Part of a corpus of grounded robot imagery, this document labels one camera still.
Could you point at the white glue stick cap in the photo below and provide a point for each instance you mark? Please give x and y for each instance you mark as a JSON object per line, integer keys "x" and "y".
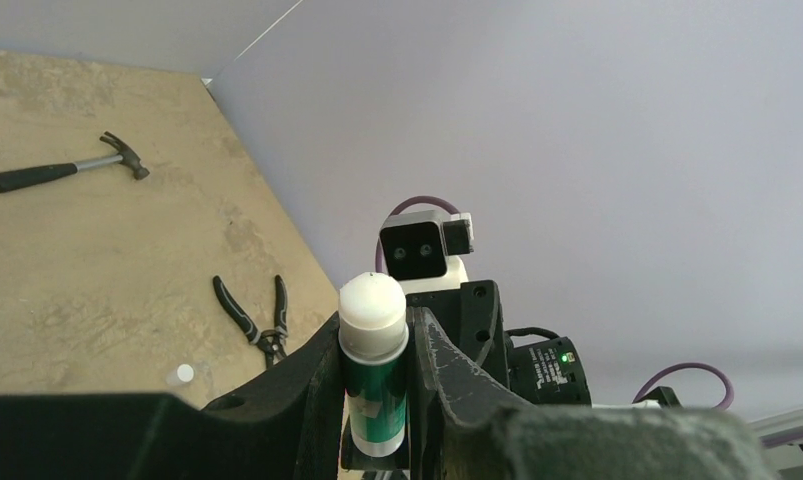
{"x": 181, "y": 375}

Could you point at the green white glue stick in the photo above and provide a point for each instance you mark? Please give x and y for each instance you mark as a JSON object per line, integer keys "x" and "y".
{"x": 373, "y": 336}

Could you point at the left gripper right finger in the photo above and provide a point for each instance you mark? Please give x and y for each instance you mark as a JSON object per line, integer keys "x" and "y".
{"x": 466, "y": 425}

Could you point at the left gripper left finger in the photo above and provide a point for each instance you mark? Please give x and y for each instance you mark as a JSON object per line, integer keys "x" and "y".
{"x": 283, "y": 424}

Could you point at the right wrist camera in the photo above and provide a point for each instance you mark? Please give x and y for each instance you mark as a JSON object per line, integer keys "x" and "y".
{"x": 423, "y": 250}

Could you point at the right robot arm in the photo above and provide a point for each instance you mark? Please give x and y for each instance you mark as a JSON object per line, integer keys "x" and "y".
{"x": 536, "y": 364}

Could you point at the black handled hammer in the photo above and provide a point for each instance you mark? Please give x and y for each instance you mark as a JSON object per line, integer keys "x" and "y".
{"x": 13, "y": 180}

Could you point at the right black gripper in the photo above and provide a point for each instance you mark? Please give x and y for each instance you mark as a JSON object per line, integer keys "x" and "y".
{"x": 472, "y": 318}

